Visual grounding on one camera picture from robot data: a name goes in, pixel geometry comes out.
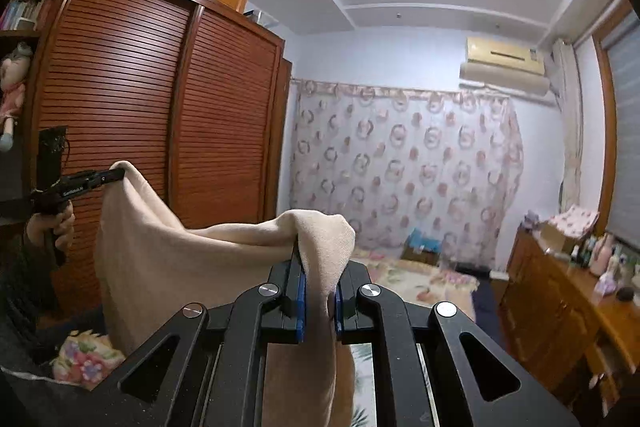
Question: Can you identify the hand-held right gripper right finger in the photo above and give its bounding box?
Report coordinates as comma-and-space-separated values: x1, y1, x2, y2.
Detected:
335, 260, 581, 427

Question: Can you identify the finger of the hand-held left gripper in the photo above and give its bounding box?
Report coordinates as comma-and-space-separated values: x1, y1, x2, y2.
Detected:
92, 169, 126, 188

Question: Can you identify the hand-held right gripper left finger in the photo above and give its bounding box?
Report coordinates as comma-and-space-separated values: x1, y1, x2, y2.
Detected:
75, 246, 307, 427

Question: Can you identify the beige printed t-shirt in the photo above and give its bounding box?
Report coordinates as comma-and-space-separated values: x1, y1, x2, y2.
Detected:
94, 161, 357, 427

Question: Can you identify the person's left forearm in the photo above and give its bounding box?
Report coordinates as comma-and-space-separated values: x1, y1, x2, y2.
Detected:
0, 227, 106, 348

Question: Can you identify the person's left hand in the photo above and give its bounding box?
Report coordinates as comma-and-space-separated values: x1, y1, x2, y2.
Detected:
25, 209, 76, 255

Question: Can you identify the slatted wooden wardrobe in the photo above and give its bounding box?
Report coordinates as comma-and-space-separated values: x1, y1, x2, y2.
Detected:
20, 0, 293, 323

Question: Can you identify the small brown box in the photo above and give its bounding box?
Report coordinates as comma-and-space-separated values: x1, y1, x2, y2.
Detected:
402, 247, 441, 265

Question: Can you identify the blue plastic item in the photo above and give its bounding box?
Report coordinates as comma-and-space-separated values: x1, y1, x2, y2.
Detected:
407, 229, 443, 253

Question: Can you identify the doll in pink dress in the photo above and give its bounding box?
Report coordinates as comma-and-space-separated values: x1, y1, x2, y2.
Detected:
0, 42, 33, 152

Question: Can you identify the wooden bookshelf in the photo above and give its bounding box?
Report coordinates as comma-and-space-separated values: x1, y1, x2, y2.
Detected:
0, 0, 76, 45

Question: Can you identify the circle-patterned sheer curtain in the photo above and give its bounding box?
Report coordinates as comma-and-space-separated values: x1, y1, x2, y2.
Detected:
290, 79, 525, 268

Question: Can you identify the row of books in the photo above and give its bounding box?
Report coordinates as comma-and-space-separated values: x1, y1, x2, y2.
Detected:
0, 0, 61, 32

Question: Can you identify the wooden sideboard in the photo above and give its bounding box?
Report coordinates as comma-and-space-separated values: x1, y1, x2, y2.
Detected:
500, 227, 640, 413

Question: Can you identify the clear storage box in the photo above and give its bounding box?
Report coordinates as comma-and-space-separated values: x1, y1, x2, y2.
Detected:
244, 9, 278, 28

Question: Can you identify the cluster of cosmetic bottles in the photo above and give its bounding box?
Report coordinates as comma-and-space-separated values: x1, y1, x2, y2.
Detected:
570, 237, 596, 265

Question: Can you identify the pink-patterned white cloth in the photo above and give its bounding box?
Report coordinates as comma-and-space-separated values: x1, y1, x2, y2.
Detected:
547, 205, 600, 240

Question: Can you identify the pink bottle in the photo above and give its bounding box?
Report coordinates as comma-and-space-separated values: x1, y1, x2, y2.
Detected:
592, 234, 616, 275

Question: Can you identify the purple tissue box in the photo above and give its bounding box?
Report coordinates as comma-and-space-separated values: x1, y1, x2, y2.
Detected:
595, 274, 621, 298

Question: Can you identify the beige window curtain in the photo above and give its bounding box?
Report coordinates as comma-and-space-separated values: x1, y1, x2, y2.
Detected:
550, 38, 586, 228

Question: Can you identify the grey window blind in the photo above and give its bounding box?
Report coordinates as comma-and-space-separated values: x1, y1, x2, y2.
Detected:
602, 27, 640, 253

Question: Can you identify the cream wall air conditioner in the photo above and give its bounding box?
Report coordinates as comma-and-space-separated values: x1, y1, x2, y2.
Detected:
459, 37, 558, 98

